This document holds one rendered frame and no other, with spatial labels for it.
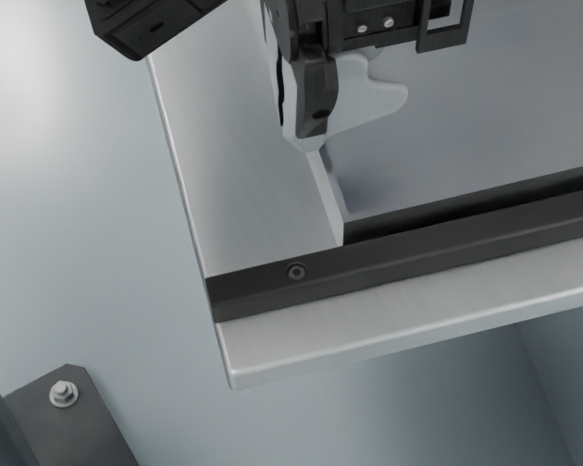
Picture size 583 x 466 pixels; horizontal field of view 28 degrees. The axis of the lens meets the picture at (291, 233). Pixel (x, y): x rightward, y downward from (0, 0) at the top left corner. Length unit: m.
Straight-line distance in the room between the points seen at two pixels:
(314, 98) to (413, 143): 0.14
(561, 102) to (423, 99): 0.08
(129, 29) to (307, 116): 0.09
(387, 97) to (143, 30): 0.14
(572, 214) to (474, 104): 0.10
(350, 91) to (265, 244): 0.10
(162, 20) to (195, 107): 0.18
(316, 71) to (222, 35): 0.20
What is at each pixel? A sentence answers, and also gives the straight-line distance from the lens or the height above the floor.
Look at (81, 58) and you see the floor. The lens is 1.86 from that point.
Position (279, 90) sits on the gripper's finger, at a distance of 0.58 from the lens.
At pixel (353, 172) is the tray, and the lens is 0.62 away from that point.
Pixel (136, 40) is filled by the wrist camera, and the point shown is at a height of 1.03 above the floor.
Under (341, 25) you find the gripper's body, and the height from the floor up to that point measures 1.03.
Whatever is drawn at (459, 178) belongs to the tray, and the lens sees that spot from 0.63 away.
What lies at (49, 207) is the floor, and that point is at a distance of 1.70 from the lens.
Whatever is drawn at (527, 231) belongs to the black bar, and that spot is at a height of 0.90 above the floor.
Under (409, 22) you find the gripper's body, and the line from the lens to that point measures 0.52.
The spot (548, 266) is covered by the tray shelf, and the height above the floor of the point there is 0.88.
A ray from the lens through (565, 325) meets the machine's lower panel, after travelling 1.32.
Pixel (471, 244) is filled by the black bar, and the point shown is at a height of 0.90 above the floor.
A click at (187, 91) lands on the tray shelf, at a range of 0.66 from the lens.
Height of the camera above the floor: 1.39
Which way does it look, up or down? 58 degrees down
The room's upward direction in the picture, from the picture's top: 2 degrees counter-clockwise
